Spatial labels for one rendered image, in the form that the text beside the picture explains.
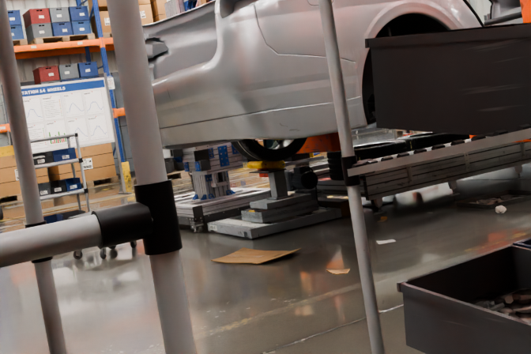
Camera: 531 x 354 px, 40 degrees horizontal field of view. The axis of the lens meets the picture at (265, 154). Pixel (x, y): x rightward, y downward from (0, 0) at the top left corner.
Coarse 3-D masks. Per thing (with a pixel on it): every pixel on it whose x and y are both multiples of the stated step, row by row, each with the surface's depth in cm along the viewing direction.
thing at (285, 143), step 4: (264, 140) 578; (284, 140) 583; (288, 140) 577; (292, 140) 570; (264, 144) 579; (280, 144) 583; (284, 144) 575; (288, 144) 568; (292, 144) 568; (264, 148) 556; (272, 148) 583; (276, 148) 575; (280, 148) 568; (284, 148) 565
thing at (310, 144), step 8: (320, 136) 584; (328, 136) 574; (336, 136) 575; (304, 144) 609; (312, 144) 597; (320, 144) 586; (328, 144) 576; (336, 144) 575; (304, 152) 611; (312, 152) 599; (320, 152) 589
